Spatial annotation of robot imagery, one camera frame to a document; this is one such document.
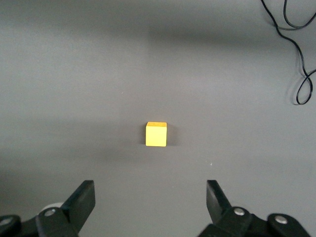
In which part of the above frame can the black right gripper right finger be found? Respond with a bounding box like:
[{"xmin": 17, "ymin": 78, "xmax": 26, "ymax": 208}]
[{"xmin": 202, "ymin": 179, "xmax": 312, "ymax": 237}]

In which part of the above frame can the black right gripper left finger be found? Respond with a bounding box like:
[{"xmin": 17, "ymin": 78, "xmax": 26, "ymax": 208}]
[{"xmin": 0, "ymin": 179, "xmax": 96, "ymax": 237}]

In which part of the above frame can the yellow wooden cube block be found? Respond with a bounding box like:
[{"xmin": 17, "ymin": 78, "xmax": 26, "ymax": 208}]
[{"xmin": 145, "ymin": 121, "xmax": 168, "ymax": 148}]

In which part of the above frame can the thin black loose cable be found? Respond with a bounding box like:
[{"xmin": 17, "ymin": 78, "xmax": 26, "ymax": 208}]
[{"xmin": 260, "ymin": 0, "xmax": 316, "ymax": 106}]

